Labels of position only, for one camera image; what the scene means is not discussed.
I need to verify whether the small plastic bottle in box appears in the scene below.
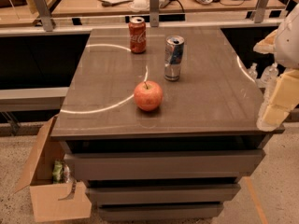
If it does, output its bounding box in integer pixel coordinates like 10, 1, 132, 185
64, 164, 70, 183

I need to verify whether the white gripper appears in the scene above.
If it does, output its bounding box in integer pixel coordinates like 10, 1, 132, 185
253, 4, 299, 132

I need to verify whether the red coca-cola can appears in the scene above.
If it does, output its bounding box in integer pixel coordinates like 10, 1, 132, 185
128, 17, 147, 54

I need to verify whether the white bowl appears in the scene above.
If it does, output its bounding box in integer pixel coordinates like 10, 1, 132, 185
129, 0, 149, 12

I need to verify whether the silver blue redbull can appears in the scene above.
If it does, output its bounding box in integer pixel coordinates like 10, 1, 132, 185
164, 35, 184, 81

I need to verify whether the grey metal bracket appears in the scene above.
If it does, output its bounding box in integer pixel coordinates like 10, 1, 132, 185
34, 0, 54, 32
252, 0, 269, 23
149, 0, 159, 27

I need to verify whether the cardboard box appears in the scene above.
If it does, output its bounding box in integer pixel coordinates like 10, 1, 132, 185
14, 117, 92, 222

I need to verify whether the green snack bag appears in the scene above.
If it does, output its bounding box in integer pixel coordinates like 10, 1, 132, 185
52, 160, 63, 183

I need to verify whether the grey drawer cabinet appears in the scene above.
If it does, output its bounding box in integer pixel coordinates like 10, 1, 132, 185
50, 26, 286, 222

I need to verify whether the clear water bottle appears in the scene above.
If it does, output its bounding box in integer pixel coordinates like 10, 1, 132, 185
260, 63, 278, 85
248, 63, 258, 80

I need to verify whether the red apple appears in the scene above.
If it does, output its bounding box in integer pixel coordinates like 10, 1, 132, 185
134, 80, 163, 112

